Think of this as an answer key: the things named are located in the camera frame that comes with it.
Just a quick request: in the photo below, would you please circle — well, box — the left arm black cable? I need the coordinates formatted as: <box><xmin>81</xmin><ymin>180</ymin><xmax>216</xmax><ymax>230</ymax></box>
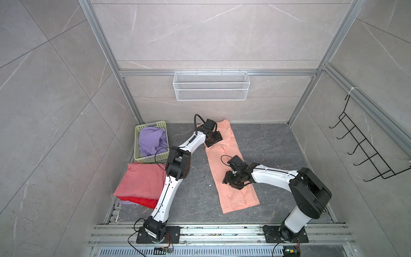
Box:
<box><xmin>193</xmin><ymin>114</ymin><xmax>206</xmax><ymax>136</ymax></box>

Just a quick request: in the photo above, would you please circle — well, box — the pink folded t-shirt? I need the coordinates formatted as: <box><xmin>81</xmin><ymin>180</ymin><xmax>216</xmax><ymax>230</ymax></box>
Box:
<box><xmin>113</xmin><ymin>163</ymin><xmax>166</xmax><ymax>200</ymax></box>

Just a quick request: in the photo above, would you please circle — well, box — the purple t-shirt in basket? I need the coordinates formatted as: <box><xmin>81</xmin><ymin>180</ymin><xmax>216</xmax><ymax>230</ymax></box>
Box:
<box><xmin>138</xmin><ymin>127</ymin><xmax>168</xmax><ymax>157</ymax></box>

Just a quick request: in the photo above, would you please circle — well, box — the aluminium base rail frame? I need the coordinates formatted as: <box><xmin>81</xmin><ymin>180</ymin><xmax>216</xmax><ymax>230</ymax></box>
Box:
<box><xmin>85</xmin><ymin>223</ymin><xmax>362</xmax><ymax>257</ymax></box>

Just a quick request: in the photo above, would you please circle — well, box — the salmon pink printed t-shirt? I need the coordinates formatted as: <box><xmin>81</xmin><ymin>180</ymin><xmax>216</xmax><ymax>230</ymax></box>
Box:
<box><xmin>205</xmin><ymin>120</ymin><xmax>260</xmax><ymax>214</ymax></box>

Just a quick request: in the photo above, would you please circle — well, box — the black wire hook rack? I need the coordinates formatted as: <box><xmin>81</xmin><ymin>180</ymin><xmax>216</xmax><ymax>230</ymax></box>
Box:
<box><xmin>329</xmin><ymin>95</ymin><xmax>411</xmax><ymax>182</ymax></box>

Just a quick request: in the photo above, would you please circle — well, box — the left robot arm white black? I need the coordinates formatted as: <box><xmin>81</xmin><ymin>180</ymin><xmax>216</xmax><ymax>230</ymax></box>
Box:
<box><xmin>143</xmin><ymin>119</ymin><xmax>223</xmax><ymax>243</ymax></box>

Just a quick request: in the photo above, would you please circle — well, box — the red folded t-shirt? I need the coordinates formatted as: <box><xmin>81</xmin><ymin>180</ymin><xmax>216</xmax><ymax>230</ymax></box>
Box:
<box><xmin>117</xmin><ymin>197</ymin><xmax>158</xmax><ymax>209</ymax></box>

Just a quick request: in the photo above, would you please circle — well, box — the green plastic basket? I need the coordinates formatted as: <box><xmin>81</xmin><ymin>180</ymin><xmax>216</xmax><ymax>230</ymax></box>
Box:
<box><xmin>134</xmin><ymin>121</ymin><xmax>169</xmax><ymax>163</ymax></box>

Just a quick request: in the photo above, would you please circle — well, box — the white wire mesh basket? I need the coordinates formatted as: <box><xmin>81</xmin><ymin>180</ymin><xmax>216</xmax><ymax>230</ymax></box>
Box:
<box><xmin>173</xmin><ymin>71</ymin><xmax>250</xmax><ymax>101</ymax></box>

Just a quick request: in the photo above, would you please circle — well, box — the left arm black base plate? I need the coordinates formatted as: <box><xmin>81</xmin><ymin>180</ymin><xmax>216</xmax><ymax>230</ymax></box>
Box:
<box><xmin>136</xmin><ymin>226</ymin><xmax>181</xmax><ymax>244</ymax></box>

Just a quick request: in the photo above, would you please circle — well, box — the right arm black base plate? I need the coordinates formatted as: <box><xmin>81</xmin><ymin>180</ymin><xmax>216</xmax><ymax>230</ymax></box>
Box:
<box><xmin>262</xmin><ymin>225</ymin><xmax>309</xmax><ymax>243</ymax></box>

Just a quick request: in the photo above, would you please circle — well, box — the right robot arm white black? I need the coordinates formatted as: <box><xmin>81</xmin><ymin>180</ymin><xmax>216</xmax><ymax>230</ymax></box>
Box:
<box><xmin>223</xmin><ymin>155</ymin><xmax>332</xmax><ymax>243</ymax></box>

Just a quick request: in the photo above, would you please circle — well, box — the lavender folded t-shirt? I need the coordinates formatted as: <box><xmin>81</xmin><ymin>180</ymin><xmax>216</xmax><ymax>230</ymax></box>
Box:
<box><xmin>119</xmin><ymin>200</ymin><xmax>137</xmax><ymax>206</ymax></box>

